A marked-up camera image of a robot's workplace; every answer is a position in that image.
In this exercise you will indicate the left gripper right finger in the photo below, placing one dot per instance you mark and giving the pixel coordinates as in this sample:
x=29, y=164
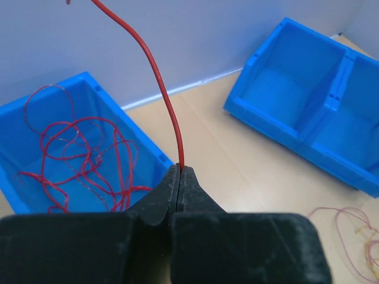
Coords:
x=210, y=245

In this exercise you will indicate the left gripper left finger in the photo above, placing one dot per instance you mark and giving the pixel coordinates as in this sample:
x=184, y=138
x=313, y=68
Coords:
x=105, y=247

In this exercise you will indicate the small blue bin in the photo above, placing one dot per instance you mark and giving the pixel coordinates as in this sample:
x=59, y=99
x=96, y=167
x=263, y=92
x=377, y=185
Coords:
x=68, y=147

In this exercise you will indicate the large blue divided bin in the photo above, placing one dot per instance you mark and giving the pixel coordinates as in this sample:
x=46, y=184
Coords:
x=315, y=96

